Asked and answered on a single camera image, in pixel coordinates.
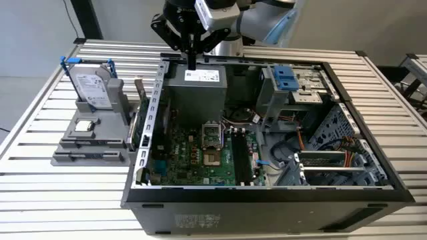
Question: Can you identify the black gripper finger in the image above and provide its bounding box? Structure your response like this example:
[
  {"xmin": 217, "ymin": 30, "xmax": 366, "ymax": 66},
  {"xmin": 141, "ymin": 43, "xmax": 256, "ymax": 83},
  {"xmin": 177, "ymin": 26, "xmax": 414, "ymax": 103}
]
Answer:
[
  {"xmin": 190, "ymin": 27, "xmax": 232, "ymax": 71},
  {"xmin": 149, "ymin": 14, "xmax": 193, "ymax": 71}
]

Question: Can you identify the grey power supply unit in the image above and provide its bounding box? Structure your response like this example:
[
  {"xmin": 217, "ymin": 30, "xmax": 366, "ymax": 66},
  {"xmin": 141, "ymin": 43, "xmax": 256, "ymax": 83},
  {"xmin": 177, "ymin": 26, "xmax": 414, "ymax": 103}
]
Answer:
[{"xmin": 162, "ymin": 63, "xmax": 229, "ymax": 126}]

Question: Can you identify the green graphics card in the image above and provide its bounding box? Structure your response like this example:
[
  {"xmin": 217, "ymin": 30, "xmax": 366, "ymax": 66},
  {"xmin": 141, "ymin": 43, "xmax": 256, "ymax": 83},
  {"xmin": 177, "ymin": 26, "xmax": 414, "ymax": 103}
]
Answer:
[{"xmin": 126, "ymin": 77, "xmax": 150, "ymax": 152}]

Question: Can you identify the black round fan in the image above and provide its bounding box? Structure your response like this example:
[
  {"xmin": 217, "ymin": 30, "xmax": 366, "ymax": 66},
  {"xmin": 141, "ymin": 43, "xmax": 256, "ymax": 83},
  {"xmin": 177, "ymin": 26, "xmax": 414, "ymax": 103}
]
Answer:
[{"xmin": 221, "ymin": 104, "xmax": 261, "ymax": 126}]

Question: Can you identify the blue drive latch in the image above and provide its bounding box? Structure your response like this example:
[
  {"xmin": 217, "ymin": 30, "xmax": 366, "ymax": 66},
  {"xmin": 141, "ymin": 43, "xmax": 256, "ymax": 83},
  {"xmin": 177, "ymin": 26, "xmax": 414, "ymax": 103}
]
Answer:
[{"xmin": 272, "ymin": 65, "xmax": 300, "ymax": 91}]

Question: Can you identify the hard disk in blue carrier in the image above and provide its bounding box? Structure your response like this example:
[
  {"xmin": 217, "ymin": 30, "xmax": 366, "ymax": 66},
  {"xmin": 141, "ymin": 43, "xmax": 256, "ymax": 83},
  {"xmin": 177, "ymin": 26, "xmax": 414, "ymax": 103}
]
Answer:
[{"xmin": 58, "ymin": 56, "xmax": 118, "ymax": 110}]

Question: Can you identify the metal socket cover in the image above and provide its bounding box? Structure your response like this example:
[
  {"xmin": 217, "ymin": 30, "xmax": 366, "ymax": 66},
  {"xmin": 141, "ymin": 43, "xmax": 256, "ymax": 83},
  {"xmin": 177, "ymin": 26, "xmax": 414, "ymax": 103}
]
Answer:
[{"xmin": 201, "ymin": 123, "xmax": 222, "ymax": 148}]

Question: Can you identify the metal drive bay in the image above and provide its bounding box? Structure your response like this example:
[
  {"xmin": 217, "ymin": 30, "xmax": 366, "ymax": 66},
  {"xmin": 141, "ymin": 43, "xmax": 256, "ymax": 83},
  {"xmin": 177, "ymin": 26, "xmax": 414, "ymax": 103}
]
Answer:
[{"xmin": 256, "ymin": 64, "xmax": 337, "ymax": 132}]

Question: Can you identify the grey parts rack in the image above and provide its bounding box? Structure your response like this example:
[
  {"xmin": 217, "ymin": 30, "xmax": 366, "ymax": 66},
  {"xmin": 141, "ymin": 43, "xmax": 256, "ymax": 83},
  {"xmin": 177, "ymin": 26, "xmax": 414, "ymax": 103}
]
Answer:
[{"xmin": 49, "ymin": 78, "xmax": 140, "ymax": 167}]

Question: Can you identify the CPU socket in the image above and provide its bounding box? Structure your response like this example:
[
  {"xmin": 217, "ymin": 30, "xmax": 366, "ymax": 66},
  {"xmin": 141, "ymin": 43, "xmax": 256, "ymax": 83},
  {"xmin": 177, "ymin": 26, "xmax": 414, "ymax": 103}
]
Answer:
[{"xmin": 201, "ymin": 147, "xmax": 222, "ymax": 167}]

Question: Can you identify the green motherboard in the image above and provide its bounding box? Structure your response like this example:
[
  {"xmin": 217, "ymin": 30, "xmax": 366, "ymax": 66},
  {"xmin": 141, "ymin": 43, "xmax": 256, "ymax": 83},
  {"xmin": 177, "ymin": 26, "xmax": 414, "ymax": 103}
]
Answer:
[{"xmin": 149, "ymin": 122, "xmax": 268, "ymax": 187}]

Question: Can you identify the silver CPU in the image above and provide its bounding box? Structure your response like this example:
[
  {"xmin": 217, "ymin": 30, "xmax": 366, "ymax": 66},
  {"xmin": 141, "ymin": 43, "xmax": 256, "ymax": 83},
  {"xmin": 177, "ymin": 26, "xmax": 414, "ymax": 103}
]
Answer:
[{"xmin": 74, "ymin": 120, "xmax": 94, "ymax": 132}]

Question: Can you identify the metal disk bay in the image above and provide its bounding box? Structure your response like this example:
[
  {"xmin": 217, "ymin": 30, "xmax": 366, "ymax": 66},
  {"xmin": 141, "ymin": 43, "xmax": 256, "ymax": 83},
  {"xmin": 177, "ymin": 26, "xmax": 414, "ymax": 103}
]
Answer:
[{"xmin": 276, "ymin": 149, "xmax": 390, "ymax": 187}]

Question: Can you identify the metal slat side table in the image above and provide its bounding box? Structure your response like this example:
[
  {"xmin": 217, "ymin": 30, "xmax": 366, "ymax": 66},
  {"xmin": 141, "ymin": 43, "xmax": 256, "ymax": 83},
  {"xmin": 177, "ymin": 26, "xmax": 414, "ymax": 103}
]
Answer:
[{"xmin": 397, "ymin": 53, "xmax": 427, "ymax": 83}]

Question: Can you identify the black open PC case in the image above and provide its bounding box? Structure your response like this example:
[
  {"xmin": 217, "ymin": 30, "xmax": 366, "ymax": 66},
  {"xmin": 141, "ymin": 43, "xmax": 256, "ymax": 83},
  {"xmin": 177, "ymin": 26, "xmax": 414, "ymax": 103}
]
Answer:
[{"xmin": 118, "ymin": 52, "xmax": 416, "ymax": 236}]

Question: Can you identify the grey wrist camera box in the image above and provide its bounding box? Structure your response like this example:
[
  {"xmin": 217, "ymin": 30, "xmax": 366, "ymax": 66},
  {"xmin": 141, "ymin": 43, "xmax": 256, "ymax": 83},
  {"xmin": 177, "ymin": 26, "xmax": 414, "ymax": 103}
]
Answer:
[{"xmin": 193, "ymin": 0, "xmax": 241, "ymax": 31}]

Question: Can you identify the black post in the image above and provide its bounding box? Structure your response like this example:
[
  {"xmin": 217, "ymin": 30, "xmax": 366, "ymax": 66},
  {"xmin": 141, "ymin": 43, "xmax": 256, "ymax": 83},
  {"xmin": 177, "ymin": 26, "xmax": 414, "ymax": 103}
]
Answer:
[{"xmin": 69, "ymin": 0, "xmax": 104, "ymax": 41}]

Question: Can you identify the thin black hanging cable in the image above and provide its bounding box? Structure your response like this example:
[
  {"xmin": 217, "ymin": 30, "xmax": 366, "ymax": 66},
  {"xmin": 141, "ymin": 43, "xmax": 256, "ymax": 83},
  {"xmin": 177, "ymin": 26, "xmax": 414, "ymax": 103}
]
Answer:
[{"xmin": 62, "ymin": 0, "xmax": 81, "ymax": 39}]

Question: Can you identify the black looped wire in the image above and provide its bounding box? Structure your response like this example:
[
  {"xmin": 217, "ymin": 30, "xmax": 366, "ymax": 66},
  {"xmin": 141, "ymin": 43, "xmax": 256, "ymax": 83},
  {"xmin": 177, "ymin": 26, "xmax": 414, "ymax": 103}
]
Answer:
[{"xmin": 268, "ymin": 139, "xmax": 300, "ymax": 167}]

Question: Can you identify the orange wire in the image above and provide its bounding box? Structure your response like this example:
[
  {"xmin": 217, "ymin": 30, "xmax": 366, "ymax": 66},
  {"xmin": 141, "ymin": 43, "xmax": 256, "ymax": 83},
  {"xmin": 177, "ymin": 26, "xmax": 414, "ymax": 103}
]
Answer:
[{"xmin": 294, "ymin": 126, "xmax": 305, "ymax": 151}]

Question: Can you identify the multicolour wire bundle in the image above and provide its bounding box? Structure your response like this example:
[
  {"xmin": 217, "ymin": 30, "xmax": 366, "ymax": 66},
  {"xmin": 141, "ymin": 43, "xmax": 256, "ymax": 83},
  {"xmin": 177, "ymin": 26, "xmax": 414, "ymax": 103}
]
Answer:
[{"xmin": 338, "ymin": 136, "xmax": 361, "ymax": 169}]

